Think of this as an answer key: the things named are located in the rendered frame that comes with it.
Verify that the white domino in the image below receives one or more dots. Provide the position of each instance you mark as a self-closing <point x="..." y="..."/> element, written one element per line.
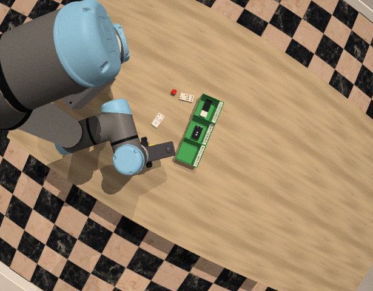
<point x="157" y="120"/>
<point x="186" y="97"/>

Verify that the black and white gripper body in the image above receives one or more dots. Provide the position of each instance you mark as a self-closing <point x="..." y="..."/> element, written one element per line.
<point x="145" y="144"/>

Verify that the green rack of labelled bins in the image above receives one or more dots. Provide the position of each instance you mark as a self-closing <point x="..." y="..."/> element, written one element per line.
<point x="191" y="151"/>

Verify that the black 9v battery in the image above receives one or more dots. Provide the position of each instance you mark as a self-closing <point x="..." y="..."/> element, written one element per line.
<point x="197" y="132"/>

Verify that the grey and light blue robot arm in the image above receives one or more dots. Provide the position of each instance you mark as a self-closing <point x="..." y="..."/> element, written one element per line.
<point x="63" y="53"/>

